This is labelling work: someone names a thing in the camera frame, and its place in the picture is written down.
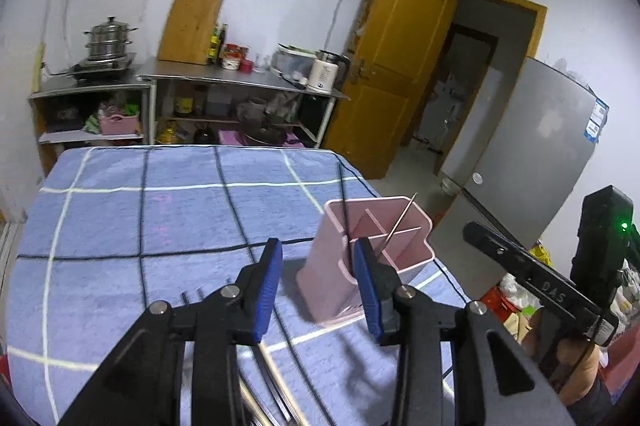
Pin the yellow wooden door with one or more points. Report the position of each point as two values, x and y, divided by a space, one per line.
393 63

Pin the dark sauce bottle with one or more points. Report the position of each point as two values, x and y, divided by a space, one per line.
216 42

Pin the blue plaid tablecloth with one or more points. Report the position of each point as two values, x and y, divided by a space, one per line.
113 230

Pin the silver refrigerator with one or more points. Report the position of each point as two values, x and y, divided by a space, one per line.
541 145

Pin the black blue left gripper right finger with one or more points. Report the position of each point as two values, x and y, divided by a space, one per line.
495 382

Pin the steel shelf stand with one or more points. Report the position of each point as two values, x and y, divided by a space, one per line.
63 105

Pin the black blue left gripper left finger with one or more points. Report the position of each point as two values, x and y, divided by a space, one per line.
139 381

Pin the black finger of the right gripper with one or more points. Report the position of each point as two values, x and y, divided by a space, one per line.
520 268

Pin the steel kitchen counter table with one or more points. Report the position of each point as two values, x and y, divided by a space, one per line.
154 69

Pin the wooden cutting board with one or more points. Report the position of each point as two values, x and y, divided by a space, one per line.
187 31

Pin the pink utensil holder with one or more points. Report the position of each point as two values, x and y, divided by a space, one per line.
326 283

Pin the black induction cooker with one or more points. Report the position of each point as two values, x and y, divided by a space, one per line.
87 69

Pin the person's right hand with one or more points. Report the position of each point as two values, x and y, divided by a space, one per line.
568 359

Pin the stainless steel steamer pot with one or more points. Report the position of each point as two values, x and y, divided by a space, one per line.
108 40

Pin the clear plastic storage box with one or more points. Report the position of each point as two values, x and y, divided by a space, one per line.
292 62

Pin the white electric kettle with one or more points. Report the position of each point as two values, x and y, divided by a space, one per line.
328 70

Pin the red lidded jar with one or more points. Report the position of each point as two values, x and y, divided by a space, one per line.
232 56

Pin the pink plastic basket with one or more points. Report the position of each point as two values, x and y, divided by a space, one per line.
118 124

